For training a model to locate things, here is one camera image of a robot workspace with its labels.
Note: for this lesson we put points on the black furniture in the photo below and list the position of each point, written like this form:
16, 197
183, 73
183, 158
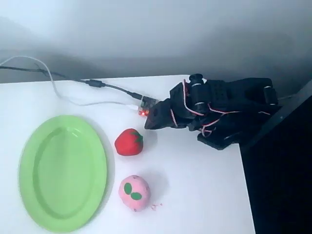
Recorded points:
280, 170

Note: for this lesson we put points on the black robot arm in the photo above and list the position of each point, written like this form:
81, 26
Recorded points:
234, 102

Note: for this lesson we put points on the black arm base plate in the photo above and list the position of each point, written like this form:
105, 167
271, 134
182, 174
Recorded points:
217, 141

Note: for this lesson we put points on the pink peach toy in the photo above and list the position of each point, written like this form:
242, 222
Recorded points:
136, 195

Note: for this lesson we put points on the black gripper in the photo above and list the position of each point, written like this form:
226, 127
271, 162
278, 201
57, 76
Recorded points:
158, 116

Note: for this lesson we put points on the controller board with red light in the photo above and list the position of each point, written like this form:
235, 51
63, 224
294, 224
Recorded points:
146, 106

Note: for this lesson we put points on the red strawberry toy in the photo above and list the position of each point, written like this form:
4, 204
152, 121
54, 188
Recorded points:
128, 143

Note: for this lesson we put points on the pink crumbs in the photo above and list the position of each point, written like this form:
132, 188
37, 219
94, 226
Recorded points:
154, 207

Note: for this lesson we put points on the green oval plate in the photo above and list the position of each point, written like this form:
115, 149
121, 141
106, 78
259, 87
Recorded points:
63, 175

